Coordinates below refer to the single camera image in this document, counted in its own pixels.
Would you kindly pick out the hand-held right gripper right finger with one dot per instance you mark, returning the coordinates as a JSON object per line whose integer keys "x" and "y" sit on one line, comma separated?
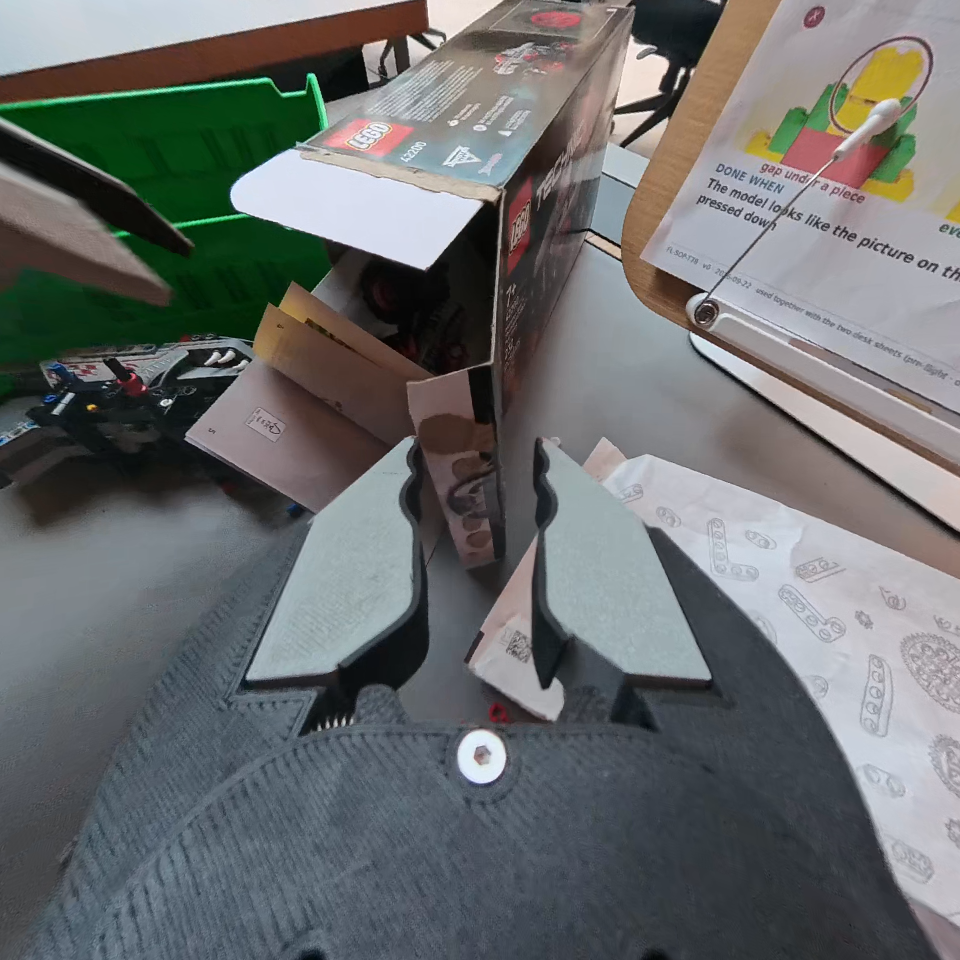
{"x": 622, "y": 600}

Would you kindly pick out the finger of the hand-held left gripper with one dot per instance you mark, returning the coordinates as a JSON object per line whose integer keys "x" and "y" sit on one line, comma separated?
{"x": 90, "y": 195}
{"x": 67, "y": 240}

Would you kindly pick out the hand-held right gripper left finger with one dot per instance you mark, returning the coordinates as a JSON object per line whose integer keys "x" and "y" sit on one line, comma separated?
{"x": 337, "y": 600}

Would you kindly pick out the black grey lego model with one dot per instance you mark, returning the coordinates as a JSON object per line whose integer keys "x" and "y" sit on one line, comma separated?
{"x": 112, "y": 405}

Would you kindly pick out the lego instruction booklet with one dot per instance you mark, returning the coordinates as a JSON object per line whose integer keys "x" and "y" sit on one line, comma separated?
{"x": 315, "y": 420}

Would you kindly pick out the printed paper bag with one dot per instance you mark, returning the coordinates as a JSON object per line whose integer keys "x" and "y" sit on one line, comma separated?
{"x": 825, "y": 600}

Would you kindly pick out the black lego set box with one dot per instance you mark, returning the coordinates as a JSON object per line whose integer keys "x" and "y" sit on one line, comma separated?
{"x": 450, "y": 112}

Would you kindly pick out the red lego bush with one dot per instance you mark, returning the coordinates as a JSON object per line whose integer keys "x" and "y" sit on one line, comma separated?
{"x": 495, "y": 711}

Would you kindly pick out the green plastic bin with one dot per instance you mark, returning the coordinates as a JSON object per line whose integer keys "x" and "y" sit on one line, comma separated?
{"x": 225, "y": 150}

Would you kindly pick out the grey table wooden edge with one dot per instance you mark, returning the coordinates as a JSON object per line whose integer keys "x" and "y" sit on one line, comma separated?
{"x": 187, "y": 30}

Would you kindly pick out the clear clip bar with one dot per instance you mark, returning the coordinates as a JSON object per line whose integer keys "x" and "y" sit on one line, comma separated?
{"x": 787, "y": 345}

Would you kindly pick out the printed instruction sheet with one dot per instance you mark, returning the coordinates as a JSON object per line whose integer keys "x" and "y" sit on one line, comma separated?
{"x": 825, "y": 247}

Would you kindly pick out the instruction sheet on stand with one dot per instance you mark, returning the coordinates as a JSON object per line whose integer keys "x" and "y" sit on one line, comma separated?
{"x": 675, "y": 150}

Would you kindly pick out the black office chair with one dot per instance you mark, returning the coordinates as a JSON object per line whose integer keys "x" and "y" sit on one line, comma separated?
{"x": 671, "y": 19}

